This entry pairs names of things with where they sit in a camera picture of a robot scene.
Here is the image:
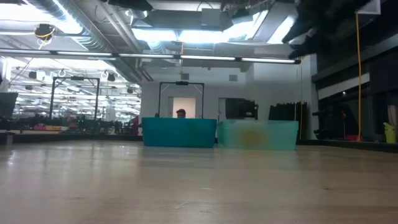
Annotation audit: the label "black ceiling cable reel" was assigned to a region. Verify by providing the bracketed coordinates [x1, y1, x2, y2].
[34, 23, 57, 41]

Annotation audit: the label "long white light bar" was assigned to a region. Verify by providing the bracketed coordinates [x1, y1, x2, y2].
[0, 48, 302, 65]

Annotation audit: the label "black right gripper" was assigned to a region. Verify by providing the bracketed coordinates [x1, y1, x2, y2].
[281, 0, 374, 60]

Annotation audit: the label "hanging yellow cable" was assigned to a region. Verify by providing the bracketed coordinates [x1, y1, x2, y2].
[355, 13, 364, 142]

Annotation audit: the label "black gantry frame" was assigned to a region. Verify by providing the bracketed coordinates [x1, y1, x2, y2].
[49, 75, 101, 121]
[157, 81, 205, 119]

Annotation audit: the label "dark monitor screen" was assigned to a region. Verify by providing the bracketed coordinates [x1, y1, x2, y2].
[0, 91, 19, 119]

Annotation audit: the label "yellow-green spray bottle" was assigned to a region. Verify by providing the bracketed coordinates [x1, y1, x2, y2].
[382, 121, 397, 145]

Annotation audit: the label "black folded panels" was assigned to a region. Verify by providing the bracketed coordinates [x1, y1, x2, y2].
[268, 101, 309, 140]

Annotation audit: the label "teal translucent plastic bin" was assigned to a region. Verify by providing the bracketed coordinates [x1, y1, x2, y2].
[216, 119, 300, 152]

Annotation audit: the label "blue plastic bin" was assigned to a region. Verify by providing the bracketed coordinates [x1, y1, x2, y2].
[141, 116, 218, 149]

